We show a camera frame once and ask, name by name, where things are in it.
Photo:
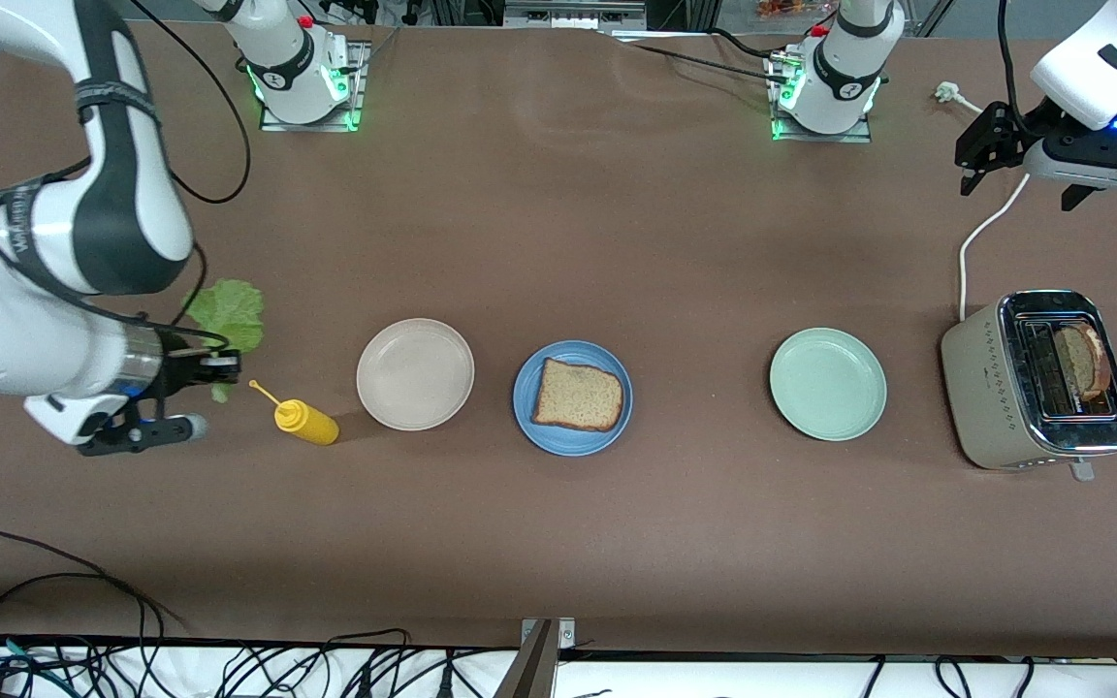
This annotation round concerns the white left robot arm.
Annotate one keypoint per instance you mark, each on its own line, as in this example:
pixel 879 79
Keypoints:
pixel 845 68

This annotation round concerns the orange packet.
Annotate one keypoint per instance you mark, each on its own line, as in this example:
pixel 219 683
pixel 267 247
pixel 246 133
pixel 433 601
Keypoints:
pixel 786 9

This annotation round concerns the blue round plate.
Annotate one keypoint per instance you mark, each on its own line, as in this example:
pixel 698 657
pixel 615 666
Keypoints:
pixel 573 441

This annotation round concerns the beige round plate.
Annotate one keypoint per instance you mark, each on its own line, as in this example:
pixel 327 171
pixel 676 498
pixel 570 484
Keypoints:
pixel 415 374

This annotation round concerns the metal table edge bracket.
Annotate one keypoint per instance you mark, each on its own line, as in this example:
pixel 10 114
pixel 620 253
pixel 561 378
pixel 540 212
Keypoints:
pixel 529 669

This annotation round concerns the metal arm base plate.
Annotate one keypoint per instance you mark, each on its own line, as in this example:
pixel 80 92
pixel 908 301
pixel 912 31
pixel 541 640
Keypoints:
pixel 357 97
pixel 859 137

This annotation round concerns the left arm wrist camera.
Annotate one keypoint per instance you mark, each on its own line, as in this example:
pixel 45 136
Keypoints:
pixel 1101 174

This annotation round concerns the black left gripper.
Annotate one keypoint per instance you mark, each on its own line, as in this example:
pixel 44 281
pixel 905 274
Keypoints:
pixel 1007 131

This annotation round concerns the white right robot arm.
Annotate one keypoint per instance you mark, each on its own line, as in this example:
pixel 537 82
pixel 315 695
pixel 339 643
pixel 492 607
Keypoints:
pixel 54 233

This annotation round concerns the yellow squeeze bottle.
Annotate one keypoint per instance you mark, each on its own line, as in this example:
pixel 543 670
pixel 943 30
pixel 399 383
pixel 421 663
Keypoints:
pixel 306 423

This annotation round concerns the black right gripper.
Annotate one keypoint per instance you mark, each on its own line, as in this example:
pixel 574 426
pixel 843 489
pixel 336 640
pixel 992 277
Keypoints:
pixel 176 370

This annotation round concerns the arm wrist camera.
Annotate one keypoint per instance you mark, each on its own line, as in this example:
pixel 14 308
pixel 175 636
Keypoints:
pixel 146 433
pixel 1101 174

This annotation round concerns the mint green round plate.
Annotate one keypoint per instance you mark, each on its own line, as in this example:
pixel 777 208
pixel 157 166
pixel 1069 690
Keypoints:
pixel 828 385

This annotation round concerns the grey metal box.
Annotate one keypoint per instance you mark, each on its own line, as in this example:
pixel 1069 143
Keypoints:
pixel 573 14

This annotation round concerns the toasted brown bread slice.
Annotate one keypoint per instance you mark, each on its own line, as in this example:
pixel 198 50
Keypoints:
pixel 1087 361
pixel 578 396

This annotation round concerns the beige chrome toaster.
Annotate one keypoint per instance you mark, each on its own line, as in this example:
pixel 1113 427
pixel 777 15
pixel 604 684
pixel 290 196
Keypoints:
pixel 990 397

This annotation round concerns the green lettuce leaf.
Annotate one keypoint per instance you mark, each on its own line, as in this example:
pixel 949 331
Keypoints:
pixel 229 315

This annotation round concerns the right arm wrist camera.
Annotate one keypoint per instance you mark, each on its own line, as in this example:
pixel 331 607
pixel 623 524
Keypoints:
pixel 146 433

